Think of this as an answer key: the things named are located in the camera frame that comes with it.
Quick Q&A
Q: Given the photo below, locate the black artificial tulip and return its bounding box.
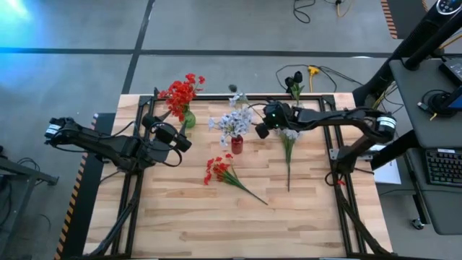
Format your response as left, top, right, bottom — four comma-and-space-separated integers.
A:
284, 76, 300, 105
292, 70, 306, 105
228, 83, 264, 119

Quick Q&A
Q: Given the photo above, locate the monitor with blue screen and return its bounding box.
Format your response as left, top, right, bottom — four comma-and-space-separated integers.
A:
447, 84, 462, 111

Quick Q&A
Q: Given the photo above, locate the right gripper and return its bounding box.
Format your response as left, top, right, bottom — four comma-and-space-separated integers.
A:
255, 102, 301, 140

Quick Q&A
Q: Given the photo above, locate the green glass vase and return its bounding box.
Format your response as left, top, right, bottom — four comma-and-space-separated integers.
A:
180, 110, 197, 129

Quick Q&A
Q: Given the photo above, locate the black looped floor cable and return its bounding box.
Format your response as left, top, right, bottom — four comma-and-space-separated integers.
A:
275, 64, 364, 95

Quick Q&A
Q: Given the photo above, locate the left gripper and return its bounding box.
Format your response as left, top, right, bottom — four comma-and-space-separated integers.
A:
142, 110, 193, 163

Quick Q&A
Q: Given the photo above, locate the black keyboard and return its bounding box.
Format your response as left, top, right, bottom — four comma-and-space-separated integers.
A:
424, 147, 462, 188

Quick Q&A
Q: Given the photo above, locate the black tower fan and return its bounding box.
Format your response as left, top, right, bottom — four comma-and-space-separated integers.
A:
352, 0, 462, 111

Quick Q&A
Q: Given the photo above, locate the black mat with striped edge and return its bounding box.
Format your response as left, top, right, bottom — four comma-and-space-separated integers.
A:
53, 113, 117, 260
381, 0, 429, 40

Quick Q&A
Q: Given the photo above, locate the grey desk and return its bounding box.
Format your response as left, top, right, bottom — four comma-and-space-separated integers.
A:
388, 58, 462, 236

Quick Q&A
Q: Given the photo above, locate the dark grey side table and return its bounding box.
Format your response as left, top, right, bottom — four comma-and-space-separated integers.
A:
0, 144, 60, 260

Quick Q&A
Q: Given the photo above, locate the black aluminium table frame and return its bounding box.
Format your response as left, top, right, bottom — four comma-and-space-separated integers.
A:
83, 86, 393, 259

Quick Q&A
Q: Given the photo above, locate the white paper sheet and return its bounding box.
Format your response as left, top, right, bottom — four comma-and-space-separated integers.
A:
373, 158, 402, 186

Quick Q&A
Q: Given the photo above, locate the red glass vase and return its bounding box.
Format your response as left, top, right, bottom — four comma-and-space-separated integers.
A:
231, 135, 244, 155

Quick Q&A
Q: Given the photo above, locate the yellow power plug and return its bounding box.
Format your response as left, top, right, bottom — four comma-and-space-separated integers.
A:
308, 65, 321, 93

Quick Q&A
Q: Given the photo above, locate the yellow floor cable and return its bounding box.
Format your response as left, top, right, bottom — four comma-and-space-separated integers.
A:
334, 0, 352, 19

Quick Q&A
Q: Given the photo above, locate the black stand pole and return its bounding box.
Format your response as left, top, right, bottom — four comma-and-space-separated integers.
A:
403, 19, 462, 72

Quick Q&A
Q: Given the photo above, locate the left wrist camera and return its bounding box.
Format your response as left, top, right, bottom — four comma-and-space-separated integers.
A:
155, 124, 178, 144

